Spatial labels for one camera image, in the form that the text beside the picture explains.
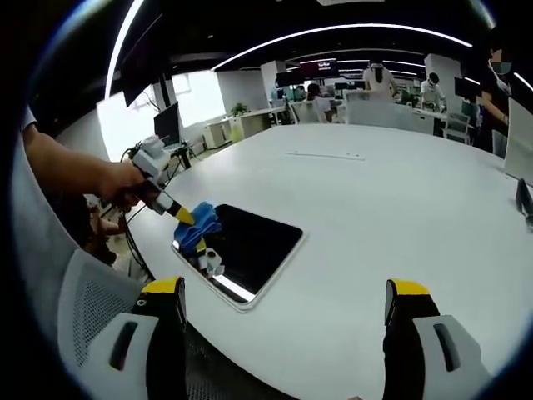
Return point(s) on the black desk monitor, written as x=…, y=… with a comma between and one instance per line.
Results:
x=465, y=88

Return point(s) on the white mesh office chair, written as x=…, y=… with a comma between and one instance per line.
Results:
x=96, y=291

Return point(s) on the black monitor stand leg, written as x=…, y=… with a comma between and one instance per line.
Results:
x=186, y=157

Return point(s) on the red-lit hanging screen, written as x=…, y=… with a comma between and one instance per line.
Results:
x=318, y=68

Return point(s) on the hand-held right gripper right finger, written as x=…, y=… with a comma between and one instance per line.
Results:
x=433, y=358

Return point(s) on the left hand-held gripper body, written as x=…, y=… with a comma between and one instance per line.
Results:
x=152, y=160

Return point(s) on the green potted plant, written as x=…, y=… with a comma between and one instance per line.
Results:
x=239, y=110

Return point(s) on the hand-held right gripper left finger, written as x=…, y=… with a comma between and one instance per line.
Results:
x=125, y=354

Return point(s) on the black computer monitor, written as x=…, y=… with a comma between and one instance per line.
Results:
x=167, y=123

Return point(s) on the white desk partition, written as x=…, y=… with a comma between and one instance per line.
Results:
x=387, y=114

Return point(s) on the person's left hand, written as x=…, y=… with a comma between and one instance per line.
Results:
x=123, y=187

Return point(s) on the black tablet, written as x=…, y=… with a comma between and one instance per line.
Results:
x=258, y=246

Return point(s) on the yellow-green bag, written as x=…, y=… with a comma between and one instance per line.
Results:
x=236, y=131

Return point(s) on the black stand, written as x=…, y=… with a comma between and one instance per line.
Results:
x=522, y=200

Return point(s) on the curved ceiling light strip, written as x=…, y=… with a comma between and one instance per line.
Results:
x=345, y=27
x=118, y=46

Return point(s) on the blue cleaning cloth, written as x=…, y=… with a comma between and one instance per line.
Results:
x=200, y=227

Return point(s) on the white upright panel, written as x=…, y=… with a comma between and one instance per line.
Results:
x=520, y=146

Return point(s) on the white low cabinet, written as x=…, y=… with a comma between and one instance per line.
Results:
x=217, y=133

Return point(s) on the black hanging display screen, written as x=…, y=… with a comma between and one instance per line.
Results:
x=141, y=62

